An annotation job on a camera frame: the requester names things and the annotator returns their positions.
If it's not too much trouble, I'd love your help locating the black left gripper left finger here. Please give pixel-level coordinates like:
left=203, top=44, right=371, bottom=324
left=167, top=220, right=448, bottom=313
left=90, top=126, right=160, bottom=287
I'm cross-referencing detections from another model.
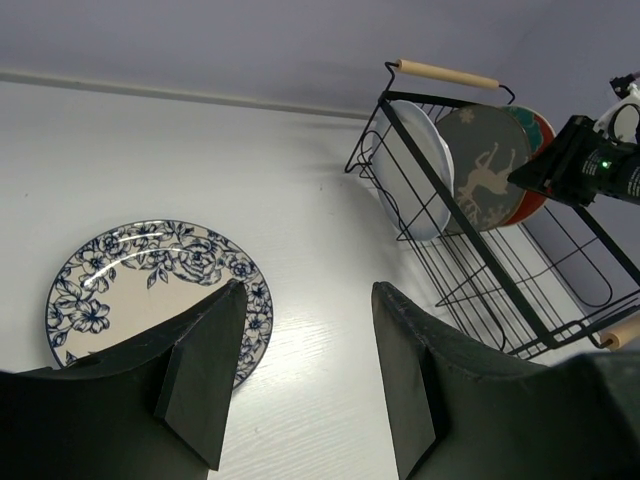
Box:
left=1, top=281, right=247, bottom=479

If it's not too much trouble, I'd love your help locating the black wire dish rack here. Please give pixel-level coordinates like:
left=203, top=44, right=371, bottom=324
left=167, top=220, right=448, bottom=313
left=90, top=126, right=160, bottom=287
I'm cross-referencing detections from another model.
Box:
left=346, top=87, right=639, bottom=360

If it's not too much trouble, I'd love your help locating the blue floral plate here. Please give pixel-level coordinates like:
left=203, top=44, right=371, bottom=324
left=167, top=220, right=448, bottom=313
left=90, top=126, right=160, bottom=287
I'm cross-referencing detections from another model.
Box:
left=45, top=220, right=274, bottom=386

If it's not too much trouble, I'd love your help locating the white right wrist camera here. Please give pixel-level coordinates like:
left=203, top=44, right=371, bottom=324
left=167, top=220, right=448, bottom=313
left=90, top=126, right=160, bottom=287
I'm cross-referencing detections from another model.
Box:
left=594, top=71, right=639, bottom=144

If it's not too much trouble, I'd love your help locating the dark reindeer plate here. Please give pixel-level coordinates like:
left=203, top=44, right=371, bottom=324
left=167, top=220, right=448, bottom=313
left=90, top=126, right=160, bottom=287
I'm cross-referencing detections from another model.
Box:
left=436, top=104, right=531, bottom=231

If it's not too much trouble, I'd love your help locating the teal and red plate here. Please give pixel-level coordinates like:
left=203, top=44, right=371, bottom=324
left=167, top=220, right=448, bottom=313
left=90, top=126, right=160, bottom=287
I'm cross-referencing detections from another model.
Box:
left=504, top=105, right=556, bottom=226

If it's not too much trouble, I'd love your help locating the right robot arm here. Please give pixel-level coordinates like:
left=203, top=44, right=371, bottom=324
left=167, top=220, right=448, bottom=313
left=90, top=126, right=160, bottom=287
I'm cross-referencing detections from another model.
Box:
left=508, top=115, right=639, bottom=207

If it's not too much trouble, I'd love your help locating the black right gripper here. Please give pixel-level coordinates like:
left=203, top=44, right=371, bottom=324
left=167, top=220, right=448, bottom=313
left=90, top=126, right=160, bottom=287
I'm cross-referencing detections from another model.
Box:
left=508, top=115, right=618, bottom=206

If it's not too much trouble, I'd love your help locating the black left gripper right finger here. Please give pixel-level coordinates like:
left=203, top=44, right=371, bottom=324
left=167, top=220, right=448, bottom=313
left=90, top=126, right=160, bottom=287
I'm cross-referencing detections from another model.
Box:
left=371, top=282, right=639, bottom=479

